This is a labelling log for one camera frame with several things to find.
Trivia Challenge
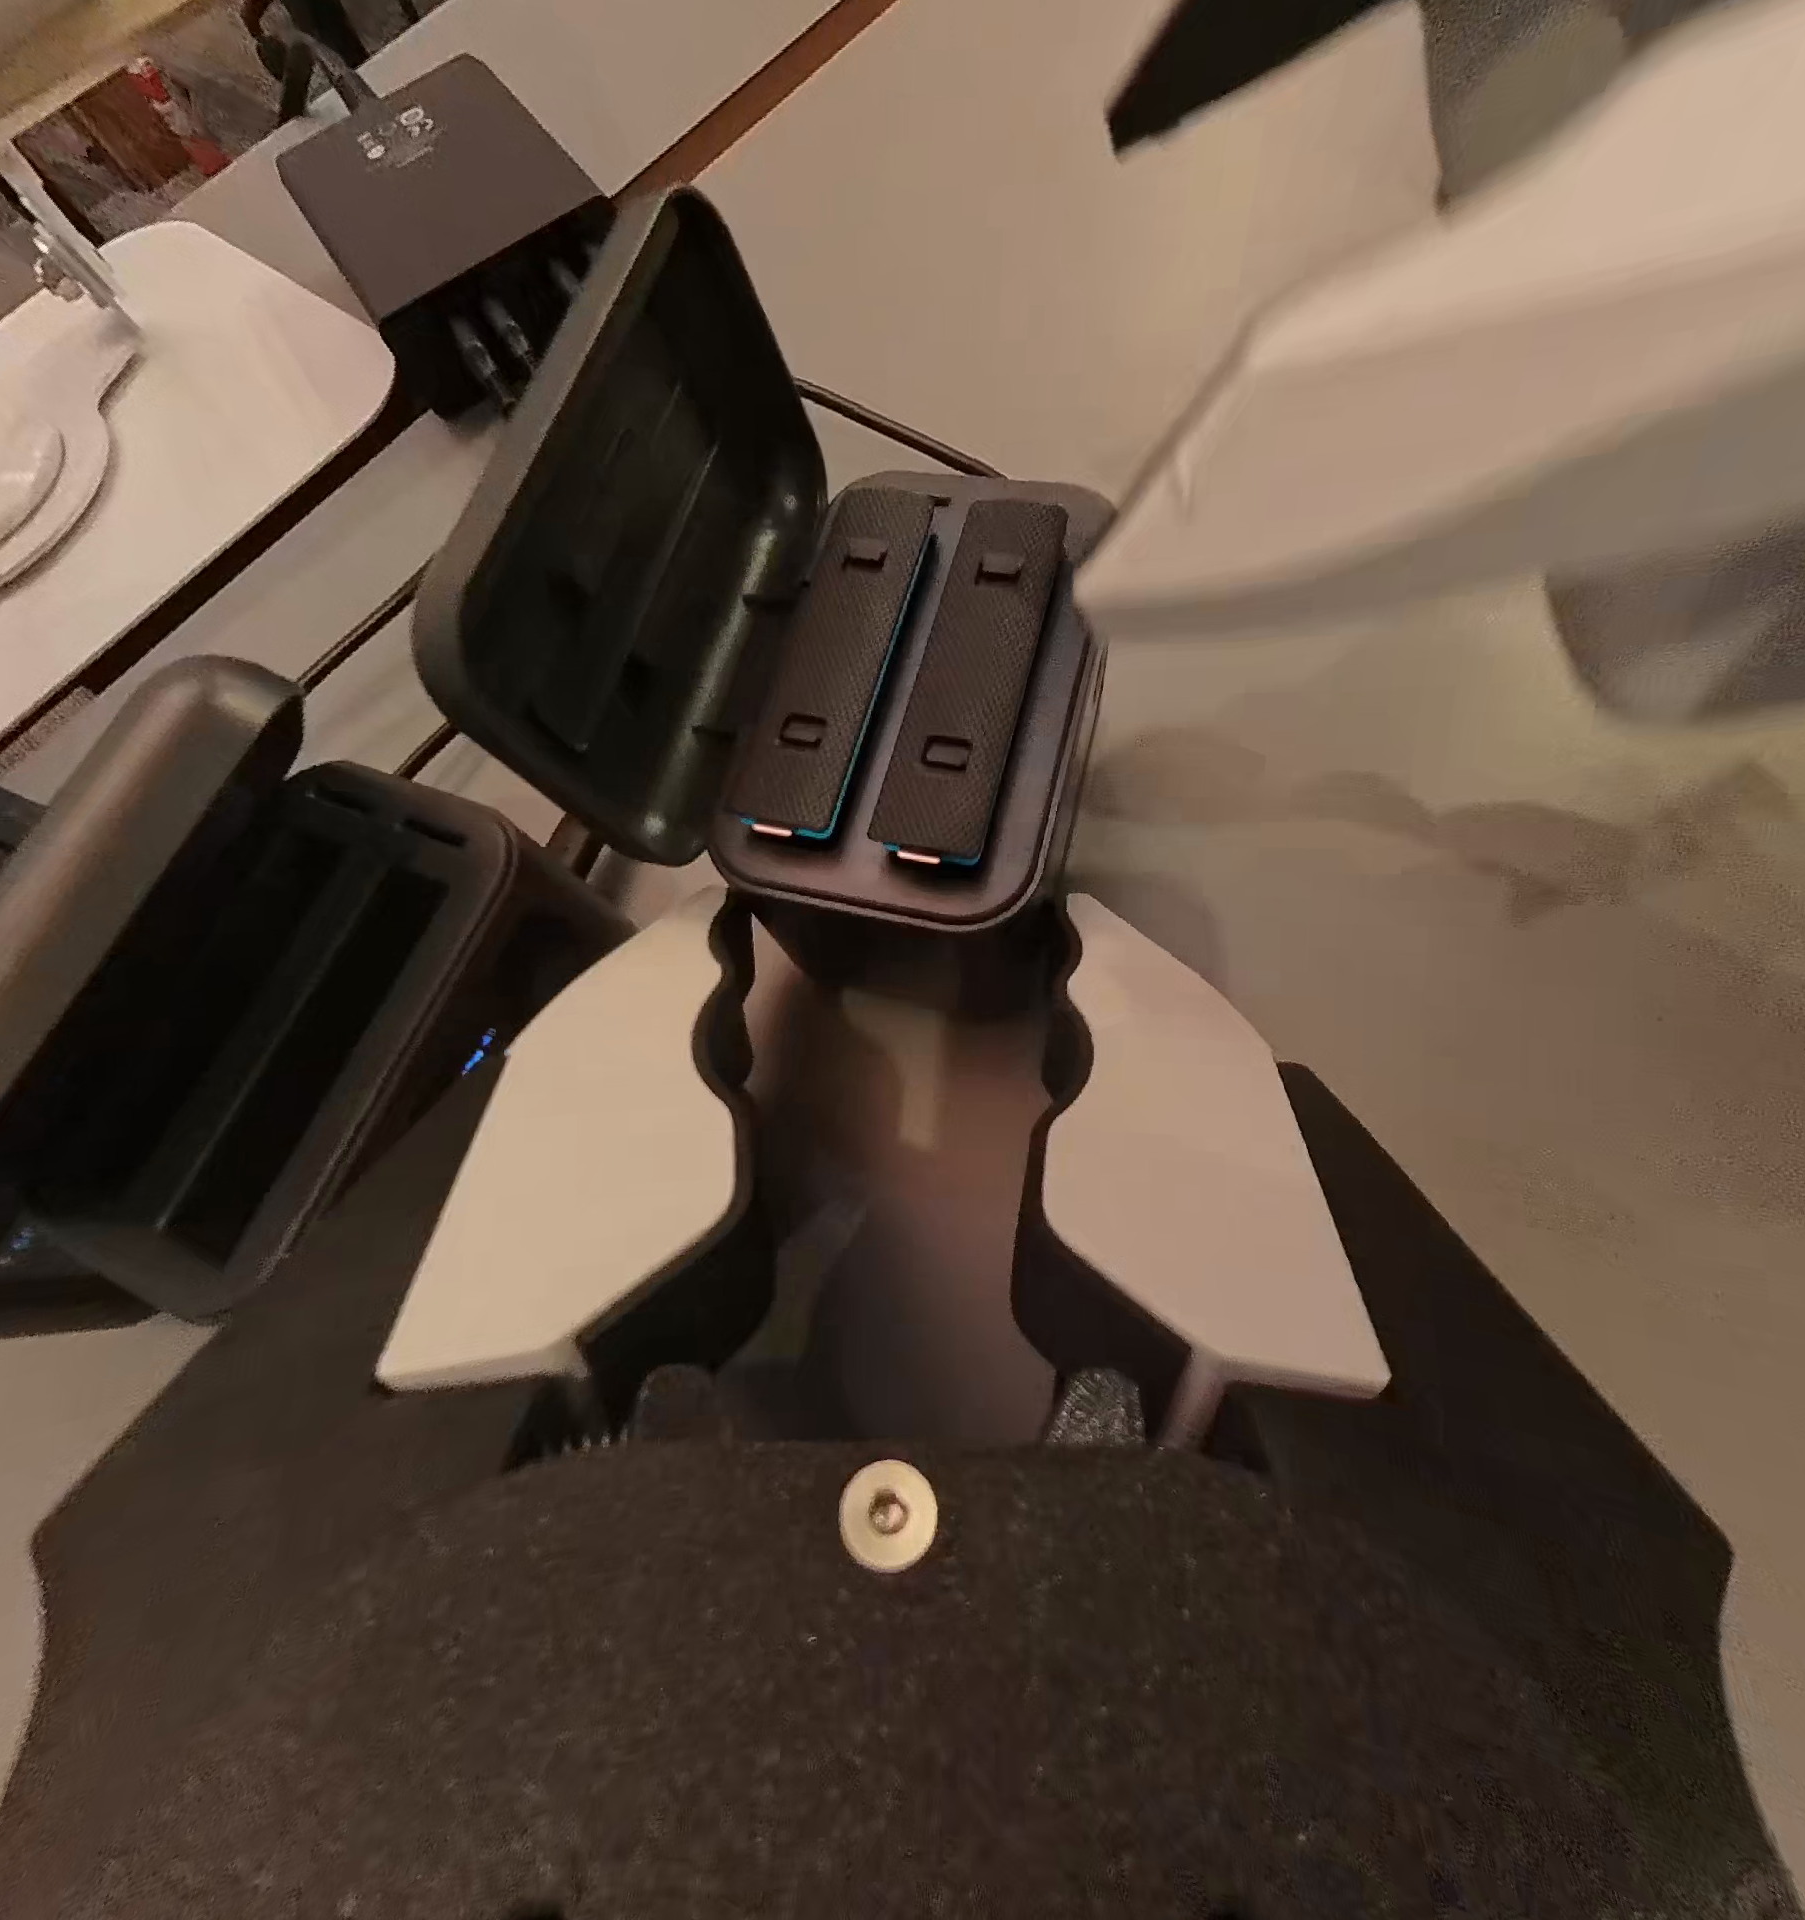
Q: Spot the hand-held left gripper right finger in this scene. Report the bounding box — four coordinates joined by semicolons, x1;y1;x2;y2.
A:
1010;895;1391;1449

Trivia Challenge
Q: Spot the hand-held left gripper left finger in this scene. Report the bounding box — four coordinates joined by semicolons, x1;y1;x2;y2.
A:
375;904;776;1389

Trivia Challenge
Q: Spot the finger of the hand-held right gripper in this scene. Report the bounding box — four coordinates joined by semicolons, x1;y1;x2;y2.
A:
1072;0;1805;725
1107;0;1420;152

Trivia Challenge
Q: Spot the black power adapter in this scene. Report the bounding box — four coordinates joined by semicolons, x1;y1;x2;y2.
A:
275;51;612;422

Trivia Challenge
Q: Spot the black charger cable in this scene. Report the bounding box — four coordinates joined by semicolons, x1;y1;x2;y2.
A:
795;379;1016;484
392;704;634;903

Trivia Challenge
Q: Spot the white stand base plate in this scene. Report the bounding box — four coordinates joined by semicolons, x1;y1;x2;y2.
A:
0;223;396;758

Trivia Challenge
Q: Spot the black power cord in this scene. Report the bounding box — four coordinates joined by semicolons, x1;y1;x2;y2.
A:
284;32;375;115

